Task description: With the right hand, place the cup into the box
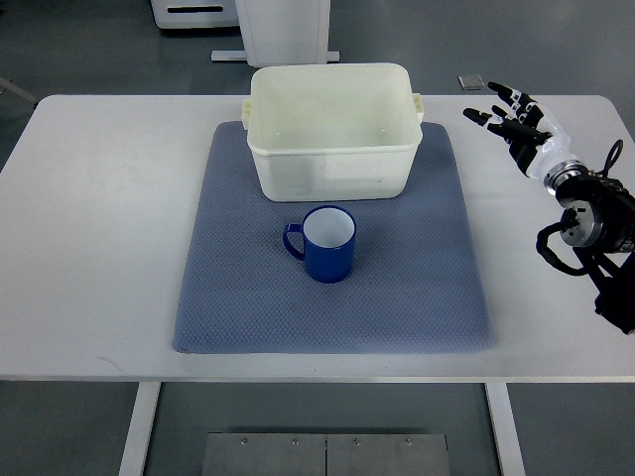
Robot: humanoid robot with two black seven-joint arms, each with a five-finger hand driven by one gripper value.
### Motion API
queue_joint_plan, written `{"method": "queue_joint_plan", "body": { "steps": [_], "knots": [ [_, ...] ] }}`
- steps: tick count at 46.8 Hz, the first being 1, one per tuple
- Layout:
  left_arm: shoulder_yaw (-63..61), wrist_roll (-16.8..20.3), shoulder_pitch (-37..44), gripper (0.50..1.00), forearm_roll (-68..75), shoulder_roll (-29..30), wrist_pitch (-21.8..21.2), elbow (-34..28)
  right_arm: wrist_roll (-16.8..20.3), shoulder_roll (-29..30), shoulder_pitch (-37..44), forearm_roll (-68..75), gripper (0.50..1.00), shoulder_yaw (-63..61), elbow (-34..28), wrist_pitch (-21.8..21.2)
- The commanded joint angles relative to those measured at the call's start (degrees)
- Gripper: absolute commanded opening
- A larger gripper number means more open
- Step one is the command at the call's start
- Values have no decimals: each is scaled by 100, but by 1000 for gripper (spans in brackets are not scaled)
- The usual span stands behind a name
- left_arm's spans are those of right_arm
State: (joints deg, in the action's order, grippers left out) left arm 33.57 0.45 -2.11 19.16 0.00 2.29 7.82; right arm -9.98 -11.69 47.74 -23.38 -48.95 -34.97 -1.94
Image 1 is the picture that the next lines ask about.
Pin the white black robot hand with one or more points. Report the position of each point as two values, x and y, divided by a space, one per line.
538 143

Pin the blue enamel mug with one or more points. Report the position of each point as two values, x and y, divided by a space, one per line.
324 241

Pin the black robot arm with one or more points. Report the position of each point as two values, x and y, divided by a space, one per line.
598 224

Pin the white plastic box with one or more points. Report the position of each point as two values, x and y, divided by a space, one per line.
333 132

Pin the small grey floor plate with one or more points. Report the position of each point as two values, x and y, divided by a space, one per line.
471 82

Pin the blue textured mat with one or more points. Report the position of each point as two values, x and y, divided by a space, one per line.
414 287

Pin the right white table leg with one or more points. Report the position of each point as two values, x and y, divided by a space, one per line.
504 430

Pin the white table leg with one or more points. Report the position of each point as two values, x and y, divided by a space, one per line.
140 429
504 430

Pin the white cabinet with slot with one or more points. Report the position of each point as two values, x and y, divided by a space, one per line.
194 14

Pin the left white table leg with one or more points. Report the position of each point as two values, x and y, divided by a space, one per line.
140 429

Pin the grey bar at left edge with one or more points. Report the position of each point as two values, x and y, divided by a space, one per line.
8 85

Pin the white pedestal column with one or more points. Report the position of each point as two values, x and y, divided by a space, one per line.
282 33

